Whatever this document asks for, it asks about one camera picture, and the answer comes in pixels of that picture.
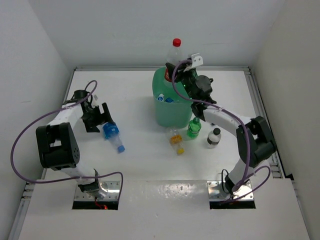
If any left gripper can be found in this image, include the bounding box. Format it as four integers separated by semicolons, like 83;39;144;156
80;102;114;133

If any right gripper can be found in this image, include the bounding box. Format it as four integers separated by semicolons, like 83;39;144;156
167;60;197;103

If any red cap red label bottle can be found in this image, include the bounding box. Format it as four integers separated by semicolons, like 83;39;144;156
164;38;183;83

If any white cap blue label bottle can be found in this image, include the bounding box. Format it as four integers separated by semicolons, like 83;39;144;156
156;93;175;103

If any yellow cap orange label bottle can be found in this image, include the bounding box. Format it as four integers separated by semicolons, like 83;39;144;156
166;127;185;155

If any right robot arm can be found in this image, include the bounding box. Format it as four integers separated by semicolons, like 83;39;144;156
165;59;278;195

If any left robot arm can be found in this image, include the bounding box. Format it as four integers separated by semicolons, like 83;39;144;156
35;90;113;199

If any green plastic bin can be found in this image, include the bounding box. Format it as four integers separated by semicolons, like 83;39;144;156
152;67;192;129

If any green plastic bottle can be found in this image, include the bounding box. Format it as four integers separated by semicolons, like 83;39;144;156
187;117;202;139

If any black cap small bottle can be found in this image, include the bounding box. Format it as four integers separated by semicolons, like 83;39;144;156
207;127;222;149

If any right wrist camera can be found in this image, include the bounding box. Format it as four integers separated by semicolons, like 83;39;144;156
186;53;204;71

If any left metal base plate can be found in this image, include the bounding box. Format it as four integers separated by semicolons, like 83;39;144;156
74;180;121;202

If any metal base plate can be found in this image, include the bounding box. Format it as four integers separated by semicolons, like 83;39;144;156
207;180;254;202
74;180;121;202

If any red wire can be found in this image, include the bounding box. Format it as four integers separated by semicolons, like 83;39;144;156
94;198;109;210

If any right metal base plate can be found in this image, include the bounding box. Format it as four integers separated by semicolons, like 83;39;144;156
207;180;254;202

